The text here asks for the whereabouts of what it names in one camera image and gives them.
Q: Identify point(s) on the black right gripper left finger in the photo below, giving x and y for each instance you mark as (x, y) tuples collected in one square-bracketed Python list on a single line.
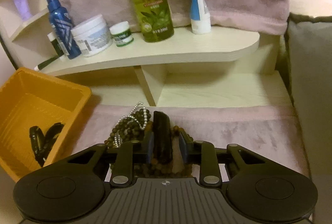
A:
[(127, 156)]

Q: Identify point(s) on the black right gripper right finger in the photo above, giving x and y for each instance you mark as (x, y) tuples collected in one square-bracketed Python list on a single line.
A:
[(204, 154)]

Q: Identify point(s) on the black hair clip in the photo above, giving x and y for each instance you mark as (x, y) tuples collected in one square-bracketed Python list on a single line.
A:
[(163, 150)]

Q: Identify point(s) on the orange plastic tray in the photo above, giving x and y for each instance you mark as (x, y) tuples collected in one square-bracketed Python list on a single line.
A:
[(31, 98)]

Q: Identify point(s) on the cream wooden shelf unit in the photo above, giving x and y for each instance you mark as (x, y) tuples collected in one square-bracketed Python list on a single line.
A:
[(227, 67)]

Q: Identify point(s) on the black hair clips in tray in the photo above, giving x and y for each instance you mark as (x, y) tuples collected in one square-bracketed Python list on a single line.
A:
[(43, 143)]

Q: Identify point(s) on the small white green jar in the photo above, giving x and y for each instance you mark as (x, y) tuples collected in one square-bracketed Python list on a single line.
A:
[(121, 34)]

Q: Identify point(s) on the large white cream jar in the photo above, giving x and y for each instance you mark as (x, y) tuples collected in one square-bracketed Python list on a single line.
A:
[(92, 36)]

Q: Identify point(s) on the dark green lying tube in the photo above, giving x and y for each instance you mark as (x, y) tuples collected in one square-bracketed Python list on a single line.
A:
[(44, 64)]

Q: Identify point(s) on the green white lip balm stick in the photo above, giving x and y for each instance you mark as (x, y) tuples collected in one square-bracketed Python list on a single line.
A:
[(56, 45)]

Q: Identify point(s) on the blue white tube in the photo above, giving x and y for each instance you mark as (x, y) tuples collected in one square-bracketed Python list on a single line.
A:
[(200, 17)]

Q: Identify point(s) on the blue spray bottle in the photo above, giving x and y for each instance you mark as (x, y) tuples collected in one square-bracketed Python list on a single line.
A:
[(61, 23)]

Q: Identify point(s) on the grey cushion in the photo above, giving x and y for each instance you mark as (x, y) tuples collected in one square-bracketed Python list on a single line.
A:
[(308, 43)]

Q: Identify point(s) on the purple tube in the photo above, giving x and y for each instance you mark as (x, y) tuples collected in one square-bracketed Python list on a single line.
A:
[(23, 9)]

